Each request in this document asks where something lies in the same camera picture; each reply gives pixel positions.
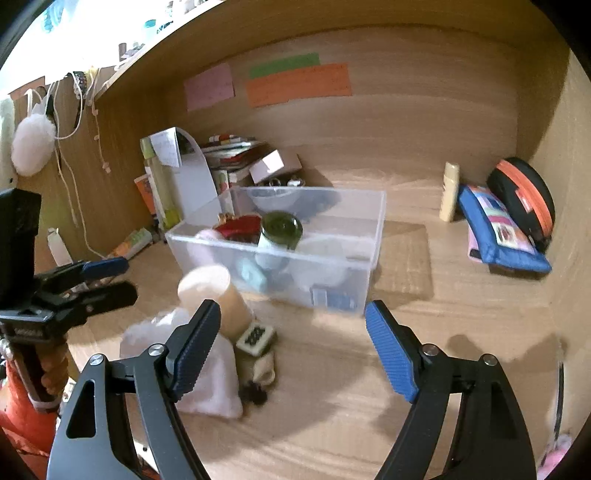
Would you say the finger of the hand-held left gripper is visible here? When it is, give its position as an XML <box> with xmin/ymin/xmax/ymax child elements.
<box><xmin>68</xmin><ymin>281</ymin><xmax>139</xmax><ymax>321</ymax></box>
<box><xmin>34</xmin><ymin>257</ymin><xmax>130</xmax><ymax>292</ymax></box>

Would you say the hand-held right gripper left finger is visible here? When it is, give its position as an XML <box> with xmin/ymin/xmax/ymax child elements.
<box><xmin>46</xmin><ymin>299</ymin><xmax>222</xmax><ymax>480</ymax></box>

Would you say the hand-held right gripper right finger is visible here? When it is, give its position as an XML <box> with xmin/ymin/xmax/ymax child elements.
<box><xmin>365</xmin><ymin>300</ymin><xmax>539</xmax><ymax>480</ymax></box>

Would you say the white cloth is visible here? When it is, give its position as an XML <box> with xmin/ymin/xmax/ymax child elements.
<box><xmin>120</xmin><ymin>308</ymin><xmax>244</xmax><ymax>418</ymax></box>

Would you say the cream cylindrical cup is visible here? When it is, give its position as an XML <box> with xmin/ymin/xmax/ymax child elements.
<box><xmin>178</xmin><ymin>265</ymin><xmax>254</xmax><ymax>340</ymax></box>

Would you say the small blue box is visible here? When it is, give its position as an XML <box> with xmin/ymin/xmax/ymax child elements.
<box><xmin>311</xmin><ymin>286</ymin><xmax>356</xmax><ymax>312</ymax></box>

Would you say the teal small item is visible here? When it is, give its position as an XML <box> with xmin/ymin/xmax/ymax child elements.
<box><xmin>238</xmin><ymin>258</ymin><xmax>269</xmax><ymax>291</ymax></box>

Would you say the red pouch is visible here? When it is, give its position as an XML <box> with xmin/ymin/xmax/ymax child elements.
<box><xmin>213</xmin><ymin>215</ymin><xmax>262</xmax><ymax>243</ymax></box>

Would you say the clear plastic storage bin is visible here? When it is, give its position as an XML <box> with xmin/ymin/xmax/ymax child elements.
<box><xmin>165</xmin><ymin>186</ymin><xmax>387</xmax><ymax>317</ymax></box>

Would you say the dark green jar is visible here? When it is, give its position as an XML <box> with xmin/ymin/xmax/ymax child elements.
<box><xmin>254</xmin><ymin>211</ymin><xmax>304</xmax><ymax>273</ymax></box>

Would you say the person's left forearm orange sleeve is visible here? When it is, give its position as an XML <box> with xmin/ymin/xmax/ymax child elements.
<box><xmin>0</xmin><ymin>364</ymin><xmax>61</xmax><ymax>459</ymax></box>

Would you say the wooden desktop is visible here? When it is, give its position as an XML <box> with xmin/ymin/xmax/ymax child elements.
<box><xmin>60</xmin><ymin>166</ymin><xmax>573</xmax><ymax>480</ymax></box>

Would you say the person's left hand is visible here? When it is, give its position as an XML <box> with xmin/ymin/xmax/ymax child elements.
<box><xmin>39</xmin><ymin>344</ymin><xmax>71</xmax><ymax>398</ymax></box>

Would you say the green and orange tube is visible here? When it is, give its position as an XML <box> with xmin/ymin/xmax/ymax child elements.
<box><xmin>107</xmin><ymin>228</ymin><xmax>153</xmax><ymax>259</ymax></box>

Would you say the white small bottle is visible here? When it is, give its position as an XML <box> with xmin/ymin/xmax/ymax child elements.
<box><xmin>46</xmin><ymin>228</ymin><xmax>72</xmax><ymax>266</ymax></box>

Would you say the white and green tile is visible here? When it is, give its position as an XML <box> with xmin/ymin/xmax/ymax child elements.
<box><xmin>235</xmin><ymin>323</ymin><xmax>276</xmax><ymax>357</ymax></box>

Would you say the beige small pouch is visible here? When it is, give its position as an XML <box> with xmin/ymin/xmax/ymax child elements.
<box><xmin>238</xmin><ymin>351</ymin><xmax>278</xmax><ymax>384</ymax></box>

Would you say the orange book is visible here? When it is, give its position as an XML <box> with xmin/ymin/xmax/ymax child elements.
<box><xmin>134</xmin><ymin>173</ymin><xmax>158</xmax><ymax>215</ymax></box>

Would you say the large white paper sheet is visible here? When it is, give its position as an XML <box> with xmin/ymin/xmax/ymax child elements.
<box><xmin>175</xmin><ymin>127</ymin><xmax>219</xmax><ymax>222</ymax></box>

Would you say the handwritten paper note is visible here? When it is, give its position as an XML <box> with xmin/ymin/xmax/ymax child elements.
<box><xmin>150</xmin><ymin>129</ymin><xmax>181</xmax><ymax>168</ymax></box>

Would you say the white fluffy pompom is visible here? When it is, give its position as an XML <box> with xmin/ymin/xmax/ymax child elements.
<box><xmin>11</xmin><ymin>113</ymin><xmax>56</xmax><ymax>177</ymax></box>

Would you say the blue zip pouch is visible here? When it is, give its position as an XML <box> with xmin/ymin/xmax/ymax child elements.
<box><xmin>457</xmin><ymin>184</ymin><xmax>552</xmax><ymax>274</ymax></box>

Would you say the cream small bottle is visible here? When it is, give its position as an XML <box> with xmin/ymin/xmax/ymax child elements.
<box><xmin>438</xmin><ymin>161</ymin><xmax>461</xmax><ymax>223</ymax></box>

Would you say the translucent bowl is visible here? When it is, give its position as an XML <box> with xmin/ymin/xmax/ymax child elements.
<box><xmin>249</xmin><ymin>187</ymin><xmax>301</xmax><ymax>213</ymax></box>

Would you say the stack of books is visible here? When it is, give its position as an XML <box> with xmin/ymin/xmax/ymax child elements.
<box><xmin>203</xmin><ymin>134</ymin><xmax>269</xmax><ymax>185</ymax></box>

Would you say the small white box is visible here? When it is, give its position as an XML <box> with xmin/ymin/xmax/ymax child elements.
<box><xmin>249</xmin><ymin>149</ymin><xmax>301</xmax><ymax>185</ymax></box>

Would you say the pink fluffy item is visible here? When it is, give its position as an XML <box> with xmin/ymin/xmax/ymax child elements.
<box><xmin>538</xmin><ymin>431</ymin><xmax>575</xmax><ymax>480</ymax></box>

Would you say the black and orange round case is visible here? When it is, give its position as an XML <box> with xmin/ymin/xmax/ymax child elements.
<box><xmin>486</xmin><ymin>157</ymin><xmax>556</xmax><ymax>252</ymax></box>

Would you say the pink paper note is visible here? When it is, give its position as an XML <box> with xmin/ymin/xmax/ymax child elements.
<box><xmin>184</xmin><ymin>62</ymin><xmax>235</xmax><ymax>112</ymax></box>

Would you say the orange paper note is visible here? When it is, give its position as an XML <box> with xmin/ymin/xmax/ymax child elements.
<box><xmin>246</xmin><ymin>63</ymin><xmax>352</xmax><ymax>108</ymax></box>

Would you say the green paper note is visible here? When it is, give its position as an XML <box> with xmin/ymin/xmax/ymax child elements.
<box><xmin>249</xmin><ymin>53</ymin><xmax>320</xmax><ymax>79</ymax></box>

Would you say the white hanging cord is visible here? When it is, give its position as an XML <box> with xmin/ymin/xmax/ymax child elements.
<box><xmin>28</xmin><ymin>83</ymin><xmax>109</xmax><ymax>259</ymax></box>

